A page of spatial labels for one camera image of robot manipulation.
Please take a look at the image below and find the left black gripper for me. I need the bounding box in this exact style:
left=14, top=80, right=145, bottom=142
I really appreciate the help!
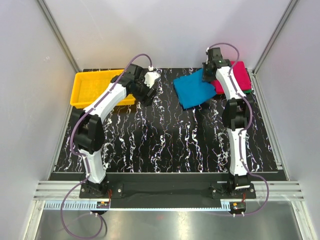
left=132, top=76, right=158, bottom=108

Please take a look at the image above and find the blue t shirt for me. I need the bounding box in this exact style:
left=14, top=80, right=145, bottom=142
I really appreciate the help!
left=173, top=68, right=217, bottom=110

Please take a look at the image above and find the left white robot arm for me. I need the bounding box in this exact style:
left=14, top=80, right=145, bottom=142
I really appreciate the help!
left=70, top=64, right=161, bottom=198

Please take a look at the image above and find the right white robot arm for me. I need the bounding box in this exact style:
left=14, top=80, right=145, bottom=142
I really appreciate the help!
left=202, top=43, right=253, bottom=199

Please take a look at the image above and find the folded pink t shirt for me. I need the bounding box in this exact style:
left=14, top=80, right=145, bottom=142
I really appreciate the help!
left=211, top=61, right=252, bottom=95

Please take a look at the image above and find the folded green t shirt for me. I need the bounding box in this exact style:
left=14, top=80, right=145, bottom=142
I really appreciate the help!
left=243, top=89, right=252, bottom=94

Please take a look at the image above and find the yellow plastic tray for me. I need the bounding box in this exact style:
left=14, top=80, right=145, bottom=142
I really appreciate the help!
left=70, top=69, right=123, bottom=109

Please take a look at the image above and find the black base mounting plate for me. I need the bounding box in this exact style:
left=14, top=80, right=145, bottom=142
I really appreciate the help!
left=79, top=173, right=257, bottom=210

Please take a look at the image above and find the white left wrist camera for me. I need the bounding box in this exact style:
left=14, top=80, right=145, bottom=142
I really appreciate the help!
left=144, top=66, right=161, bottom=89

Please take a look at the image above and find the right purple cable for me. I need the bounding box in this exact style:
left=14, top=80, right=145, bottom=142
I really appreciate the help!
left=205, top=42, right=270, bottom=216

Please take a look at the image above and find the purple cable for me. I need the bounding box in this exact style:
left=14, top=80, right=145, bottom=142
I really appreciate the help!
left=59, top=52, right=155, bottom=237
left=205, top=42, right=270, bottom=216

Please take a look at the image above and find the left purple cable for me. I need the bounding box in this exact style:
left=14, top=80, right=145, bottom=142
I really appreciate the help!
left=59, top=52, right=155, bottom=237

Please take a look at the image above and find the slotted cable duct rail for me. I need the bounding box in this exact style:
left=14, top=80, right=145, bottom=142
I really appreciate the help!
left=43, top=201, right=247, bottom=211

